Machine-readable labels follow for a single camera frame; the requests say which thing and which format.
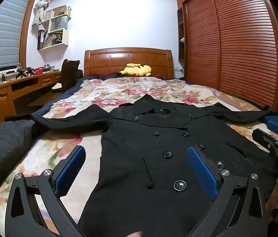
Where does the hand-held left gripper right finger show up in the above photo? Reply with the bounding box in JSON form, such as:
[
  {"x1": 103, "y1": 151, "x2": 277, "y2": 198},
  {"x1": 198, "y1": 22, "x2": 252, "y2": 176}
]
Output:
[{"x1": 187, "y1": 145, "x2": 269, "y2": 237}]

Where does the wooden louvered wardrobe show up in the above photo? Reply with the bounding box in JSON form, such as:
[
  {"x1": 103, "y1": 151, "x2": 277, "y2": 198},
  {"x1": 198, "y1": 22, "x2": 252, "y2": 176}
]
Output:
[{"x1": 176, "y1": 0, "x2": 278, "y2": 119}]

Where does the wooden bed headboard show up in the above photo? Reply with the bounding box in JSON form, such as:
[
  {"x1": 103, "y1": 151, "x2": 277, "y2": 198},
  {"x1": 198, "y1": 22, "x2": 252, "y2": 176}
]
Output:
[{"x1": 84, "y1": 47, "x2": 173, "y2": 77}]

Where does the dark crumpled cloth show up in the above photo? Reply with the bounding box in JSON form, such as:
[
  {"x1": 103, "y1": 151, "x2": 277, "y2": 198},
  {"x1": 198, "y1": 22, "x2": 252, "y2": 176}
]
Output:
[{"x1": 0, "y1": 120, "x2": 38, "y2": 198}]

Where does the dark wooden chair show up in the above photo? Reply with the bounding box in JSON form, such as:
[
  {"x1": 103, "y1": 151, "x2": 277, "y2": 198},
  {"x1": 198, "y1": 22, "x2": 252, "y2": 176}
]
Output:
[{"x1": 51, "y1": 59, "x2": 83, "y2": 94}]

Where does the black button coat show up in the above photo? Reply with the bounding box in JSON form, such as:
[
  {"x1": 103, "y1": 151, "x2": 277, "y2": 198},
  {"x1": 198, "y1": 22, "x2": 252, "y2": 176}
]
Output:
[{"x1": 5, "y1": 94, "x2": 278, "y2": 237}]

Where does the white paper bag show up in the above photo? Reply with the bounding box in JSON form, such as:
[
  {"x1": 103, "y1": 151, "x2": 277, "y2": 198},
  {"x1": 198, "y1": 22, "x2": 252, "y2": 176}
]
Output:
[{"x1": 50, "y1": 15, "x2": 68, "y2": 30}]

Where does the black tripod gadget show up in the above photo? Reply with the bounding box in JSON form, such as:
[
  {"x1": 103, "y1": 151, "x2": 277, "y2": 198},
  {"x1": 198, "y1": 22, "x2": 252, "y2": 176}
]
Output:
[{"x1": 16, "y1": 67, "x2": 35, "y2": 78}]

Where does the white wall shelf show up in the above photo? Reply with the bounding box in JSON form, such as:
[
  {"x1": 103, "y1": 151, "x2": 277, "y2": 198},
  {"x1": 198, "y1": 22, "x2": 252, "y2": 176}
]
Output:
[{"x1": 32, "y1": 5, "x2": 72, "y2": 51}]

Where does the wooden open side shelf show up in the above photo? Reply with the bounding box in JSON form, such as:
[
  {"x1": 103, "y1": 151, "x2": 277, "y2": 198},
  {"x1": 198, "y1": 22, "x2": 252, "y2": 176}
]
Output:
[{"x1": 177, "y1": 7, "x2": 187, "y2": 67}]

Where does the row of books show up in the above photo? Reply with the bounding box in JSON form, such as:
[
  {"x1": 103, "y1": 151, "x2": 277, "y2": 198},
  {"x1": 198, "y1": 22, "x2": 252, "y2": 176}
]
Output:
[{"x1": 37, "y1": 29, "x2": 63, "y2": 50}]

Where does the yellow plush toy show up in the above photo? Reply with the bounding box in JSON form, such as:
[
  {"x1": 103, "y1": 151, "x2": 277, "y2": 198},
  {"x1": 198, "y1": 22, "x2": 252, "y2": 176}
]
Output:
[{"x1": 116, "y1": 63, "x2": 152, "y2": 77}]

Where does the bed with floral cover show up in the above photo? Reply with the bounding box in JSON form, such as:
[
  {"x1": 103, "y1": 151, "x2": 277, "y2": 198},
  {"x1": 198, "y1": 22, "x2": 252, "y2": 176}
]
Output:
[{"x1": 0, "y1": 76, "x2": 278, "y2": 237}]

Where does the wooden window frame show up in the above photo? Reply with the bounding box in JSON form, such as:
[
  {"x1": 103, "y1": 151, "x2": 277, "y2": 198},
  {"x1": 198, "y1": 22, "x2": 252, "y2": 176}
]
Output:
[{"x1": 19, "y1": 0, "x2": 40, "y2": 67}]

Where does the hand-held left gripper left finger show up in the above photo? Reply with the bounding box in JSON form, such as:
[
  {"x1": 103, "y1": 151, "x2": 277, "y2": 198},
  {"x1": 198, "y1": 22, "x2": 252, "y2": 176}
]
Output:
[{"x1": 5, "y1": 145, "x2": 86, "y2": 237}]

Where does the grey window blind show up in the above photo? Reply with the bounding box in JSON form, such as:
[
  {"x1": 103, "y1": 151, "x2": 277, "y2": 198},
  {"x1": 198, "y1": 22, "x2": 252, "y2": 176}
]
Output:
[{"x1": 0, "y1": 0, "x2": 35, "y2": 71}]

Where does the white wrapped bouquet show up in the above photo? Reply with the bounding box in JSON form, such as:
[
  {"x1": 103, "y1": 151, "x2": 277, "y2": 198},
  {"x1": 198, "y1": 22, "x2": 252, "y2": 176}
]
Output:
[{"x1": 32, "y1": 0, "x2": 58, "y2": 25}]

